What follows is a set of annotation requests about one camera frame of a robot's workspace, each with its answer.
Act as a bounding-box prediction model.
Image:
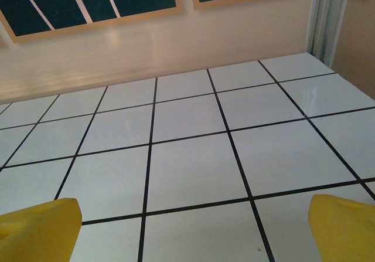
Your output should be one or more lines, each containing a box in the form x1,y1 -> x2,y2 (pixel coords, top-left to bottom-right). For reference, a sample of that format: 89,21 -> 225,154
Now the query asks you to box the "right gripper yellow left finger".
0,197 -> 83,262

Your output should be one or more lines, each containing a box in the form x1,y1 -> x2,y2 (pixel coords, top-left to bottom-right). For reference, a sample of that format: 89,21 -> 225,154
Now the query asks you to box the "aluminium corner post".
304,0 -> 351,66

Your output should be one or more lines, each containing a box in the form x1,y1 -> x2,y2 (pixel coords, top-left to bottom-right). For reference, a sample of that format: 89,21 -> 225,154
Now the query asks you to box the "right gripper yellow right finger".
309,193 -> 375,262

